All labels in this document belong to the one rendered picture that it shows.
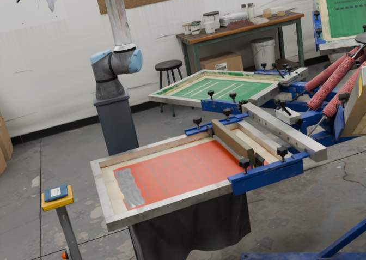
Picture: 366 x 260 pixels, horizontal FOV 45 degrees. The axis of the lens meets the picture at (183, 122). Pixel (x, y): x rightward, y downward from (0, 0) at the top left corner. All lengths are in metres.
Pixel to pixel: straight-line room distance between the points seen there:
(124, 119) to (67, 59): 3.31
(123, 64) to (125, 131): 0.37
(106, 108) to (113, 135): 0.16
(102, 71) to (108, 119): 0.25
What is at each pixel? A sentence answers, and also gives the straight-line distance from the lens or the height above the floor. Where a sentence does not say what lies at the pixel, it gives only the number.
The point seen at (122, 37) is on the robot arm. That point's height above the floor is 1.50.
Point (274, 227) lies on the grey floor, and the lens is 3.13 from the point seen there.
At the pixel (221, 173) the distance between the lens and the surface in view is 1.83.
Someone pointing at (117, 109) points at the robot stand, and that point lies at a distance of 2.29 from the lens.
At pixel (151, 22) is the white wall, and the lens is 5.64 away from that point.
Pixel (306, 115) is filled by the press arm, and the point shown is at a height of 1.04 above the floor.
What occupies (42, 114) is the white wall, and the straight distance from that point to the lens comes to 5.70.
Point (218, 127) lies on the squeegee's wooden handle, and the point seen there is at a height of 1.05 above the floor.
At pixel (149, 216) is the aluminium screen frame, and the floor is 0.97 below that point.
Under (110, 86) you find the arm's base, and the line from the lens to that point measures 2.28.
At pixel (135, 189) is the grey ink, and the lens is 1.83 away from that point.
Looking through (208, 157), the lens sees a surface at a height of 0.96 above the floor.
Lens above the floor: 1.82
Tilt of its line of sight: 21 degrees down
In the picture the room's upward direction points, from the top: 11 degrees counter-clockwise
